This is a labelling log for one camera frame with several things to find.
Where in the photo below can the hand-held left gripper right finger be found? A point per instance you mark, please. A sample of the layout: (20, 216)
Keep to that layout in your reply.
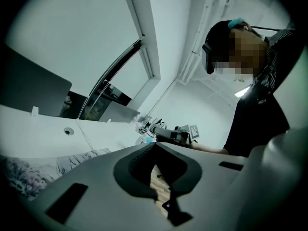
(211, 189)

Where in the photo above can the person's right forearm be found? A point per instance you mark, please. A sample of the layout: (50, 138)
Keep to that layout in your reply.
(209, 149)

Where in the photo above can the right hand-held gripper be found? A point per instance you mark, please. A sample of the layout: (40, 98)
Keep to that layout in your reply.
(185, 135)

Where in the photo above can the wide white roller blind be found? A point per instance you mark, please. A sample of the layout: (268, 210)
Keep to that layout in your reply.
(72, 32)

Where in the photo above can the dark monitor panel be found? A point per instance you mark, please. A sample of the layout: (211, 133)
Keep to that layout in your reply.
(31, 85)

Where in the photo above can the ceiling light strip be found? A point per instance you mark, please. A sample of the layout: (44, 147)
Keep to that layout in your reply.
(242, 92)

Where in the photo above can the round desk grommet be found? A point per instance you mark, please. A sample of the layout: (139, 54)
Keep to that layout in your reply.
(68, 131)

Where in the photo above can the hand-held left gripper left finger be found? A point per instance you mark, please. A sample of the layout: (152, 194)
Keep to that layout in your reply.
(101, 189)

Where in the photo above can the black head-worn camera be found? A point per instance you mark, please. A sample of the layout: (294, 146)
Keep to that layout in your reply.
(208, 56)

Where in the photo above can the teal round object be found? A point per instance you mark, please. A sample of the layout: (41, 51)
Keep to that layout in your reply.
(149, 140)

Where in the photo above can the narrow white roller blind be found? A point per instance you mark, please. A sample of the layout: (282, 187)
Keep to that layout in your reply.
(134, 76)

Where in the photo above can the teal hair clip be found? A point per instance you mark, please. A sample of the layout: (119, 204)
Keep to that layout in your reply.
(235, 23)

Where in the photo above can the dark printed cloth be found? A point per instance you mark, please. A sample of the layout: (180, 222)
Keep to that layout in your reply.
(29, 177)

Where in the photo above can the white partition clip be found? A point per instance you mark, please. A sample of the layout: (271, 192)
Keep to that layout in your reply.
(35, 111)
(108, 120)

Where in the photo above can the person's black striped clothing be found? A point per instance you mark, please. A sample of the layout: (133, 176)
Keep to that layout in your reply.
(257, 119)

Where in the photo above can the small grey desk partition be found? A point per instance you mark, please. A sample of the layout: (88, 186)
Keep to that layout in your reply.
(120, 113)

